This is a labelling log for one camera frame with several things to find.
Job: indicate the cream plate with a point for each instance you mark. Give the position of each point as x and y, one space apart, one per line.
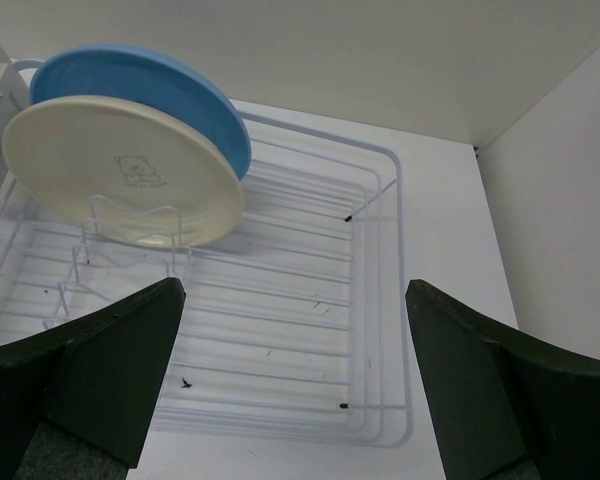
125 171

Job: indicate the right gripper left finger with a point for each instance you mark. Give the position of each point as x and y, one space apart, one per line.
77 400

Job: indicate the white wire dish rack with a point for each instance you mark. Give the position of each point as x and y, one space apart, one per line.
293 324

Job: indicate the blue plate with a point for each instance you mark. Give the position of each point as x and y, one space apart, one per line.
152 79

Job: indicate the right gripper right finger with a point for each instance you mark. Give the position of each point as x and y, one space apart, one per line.
504 404

